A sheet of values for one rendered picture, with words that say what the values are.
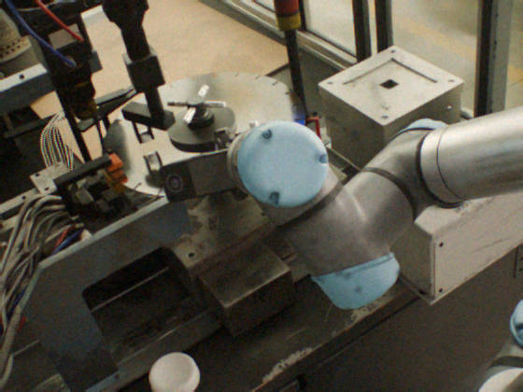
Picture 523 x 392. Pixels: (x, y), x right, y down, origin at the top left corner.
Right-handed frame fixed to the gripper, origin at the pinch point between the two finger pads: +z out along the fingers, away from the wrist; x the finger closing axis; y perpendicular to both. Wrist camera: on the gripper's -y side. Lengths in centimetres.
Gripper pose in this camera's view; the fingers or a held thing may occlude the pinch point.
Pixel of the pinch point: (222, 163)
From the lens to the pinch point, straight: 95.0
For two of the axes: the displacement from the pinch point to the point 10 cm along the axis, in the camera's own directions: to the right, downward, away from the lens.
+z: -1.6, -0.6, 9.9
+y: 9.5, -3.0, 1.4
